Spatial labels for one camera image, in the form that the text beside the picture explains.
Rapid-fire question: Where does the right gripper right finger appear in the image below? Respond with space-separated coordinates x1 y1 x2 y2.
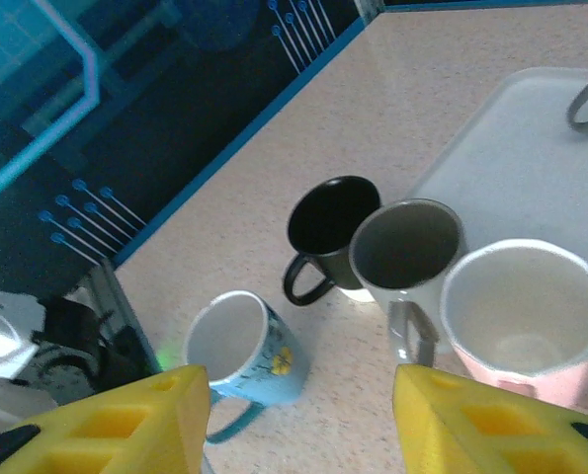
391 363 588 474

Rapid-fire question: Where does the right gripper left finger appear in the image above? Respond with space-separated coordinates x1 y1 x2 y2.
0 363 213 474

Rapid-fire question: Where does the pink speckled mug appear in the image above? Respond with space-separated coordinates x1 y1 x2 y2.
440 238 588 411

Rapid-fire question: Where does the teal flower print mug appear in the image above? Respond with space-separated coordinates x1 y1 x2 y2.
182 289 310 444

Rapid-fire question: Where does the large grey mug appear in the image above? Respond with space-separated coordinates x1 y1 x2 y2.
348 197 468 369

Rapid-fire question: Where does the black mug white base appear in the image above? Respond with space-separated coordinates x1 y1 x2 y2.
282 175 383 306

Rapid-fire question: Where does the small grey mug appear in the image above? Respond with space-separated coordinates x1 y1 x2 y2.
565 62 588 133

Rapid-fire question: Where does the white plastic tray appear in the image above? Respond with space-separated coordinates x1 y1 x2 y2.
411 66 588 277

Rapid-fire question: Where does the blue table side edge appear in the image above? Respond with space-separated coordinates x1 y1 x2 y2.
113 7 386 268

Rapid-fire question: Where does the table back edge strip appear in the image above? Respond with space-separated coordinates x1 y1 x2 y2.
379 0 588 14

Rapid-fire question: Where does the aluminium table rail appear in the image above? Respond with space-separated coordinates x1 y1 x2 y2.
75 256 164 381

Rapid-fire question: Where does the aluminium frame post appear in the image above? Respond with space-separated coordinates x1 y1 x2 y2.
352 0 386 24

